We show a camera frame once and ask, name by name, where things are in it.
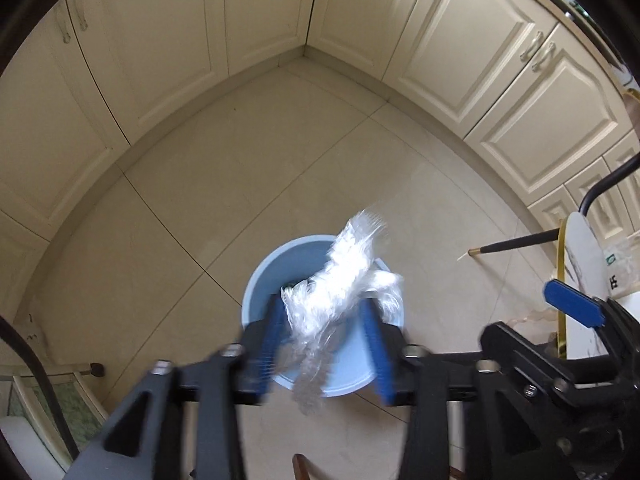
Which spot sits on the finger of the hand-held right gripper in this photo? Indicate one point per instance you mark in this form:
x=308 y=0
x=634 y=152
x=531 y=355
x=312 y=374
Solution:
x=530 y=355
x=575 y=302

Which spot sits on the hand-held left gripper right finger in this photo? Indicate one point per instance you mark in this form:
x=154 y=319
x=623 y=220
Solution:
x=374 y=347

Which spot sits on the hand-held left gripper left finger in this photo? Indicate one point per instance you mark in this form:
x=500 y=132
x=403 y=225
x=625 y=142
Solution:
x=272 y=332

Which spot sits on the blue plastic trash bin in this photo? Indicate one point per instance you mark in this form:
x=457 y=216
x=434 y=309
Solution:
x=295 y=265

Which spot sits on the clear plastic wrap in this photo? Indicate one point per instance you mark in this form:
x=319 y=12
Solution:
x=345 y=265

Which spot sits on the round white marble table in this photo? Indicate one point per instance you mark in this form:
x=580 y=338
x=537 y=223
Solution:
x=582 y=260

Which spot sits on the clear plastic bag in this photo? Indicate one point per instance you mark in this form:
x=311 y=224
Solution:
x=620 y=265

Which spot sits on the small black door stopper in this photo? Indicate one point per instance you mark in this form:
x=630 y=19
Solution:
x=96 y=370

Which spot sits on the cream lower kitchen cabinet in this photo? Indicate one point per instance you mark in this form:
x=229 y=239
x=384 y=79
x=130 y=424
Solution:
x=165 y=35
x=475 y=60

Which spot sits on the green patterned cream frame panel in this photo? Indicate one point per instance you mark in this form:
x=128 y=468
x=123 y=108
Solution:
x=30 y=405

